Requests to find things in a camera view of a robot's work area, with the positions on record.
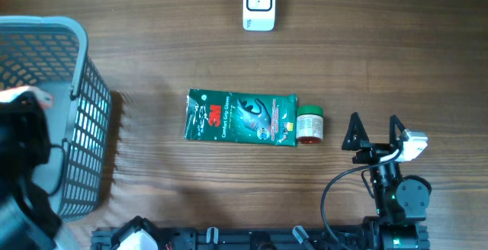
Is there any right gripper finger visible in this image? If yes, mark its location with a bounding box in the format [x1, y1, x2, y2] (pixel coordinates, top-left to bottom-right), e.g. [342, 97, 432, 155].
[342, 112, 371, 151]
[389, 114, 405, 146]

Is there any green lid jar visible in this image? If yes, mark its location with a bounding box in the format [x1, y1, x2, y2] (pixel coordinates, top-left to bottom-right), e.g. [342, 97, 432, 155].
[296, 105, 324, 144]

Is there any green 3M glove package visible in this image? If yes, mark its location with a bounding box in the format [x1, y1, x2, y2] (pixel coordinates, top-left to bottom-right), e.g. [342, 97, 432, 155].
[184, 89, 297, 146]

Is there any red white snack packet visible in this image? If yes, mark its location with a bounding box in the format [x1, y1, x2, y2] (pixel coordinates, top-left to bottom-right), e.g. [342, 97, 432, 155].
[1, 86, 54, 109]

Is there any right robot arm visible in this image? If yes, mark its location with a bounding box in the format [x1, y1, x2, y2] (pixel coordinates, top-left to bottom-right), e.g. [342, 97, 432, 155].
[342, 112, 432, 250]

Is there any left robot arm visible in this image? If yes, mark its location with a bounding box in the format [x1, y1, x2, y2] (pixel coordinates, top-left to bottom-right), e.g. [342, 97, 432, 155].
[1, 86, 62, 249]

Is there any white barcode scanner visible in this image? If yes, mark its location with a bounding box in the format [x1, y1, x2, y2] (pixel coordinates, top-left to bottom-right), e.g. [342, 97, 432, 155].
[242, 0, 276, 31]

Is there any grey plastic mesh basket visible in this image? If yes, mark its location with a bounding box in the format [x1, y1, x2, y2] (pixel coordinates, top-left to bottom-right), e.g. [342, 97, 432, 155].
[1, 16, 112, 222]

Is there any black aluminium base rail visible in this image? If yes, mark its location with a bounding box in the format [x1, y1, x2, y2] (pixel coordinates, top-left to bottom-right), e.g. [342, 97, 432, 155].
[90, 226, 431, 250]

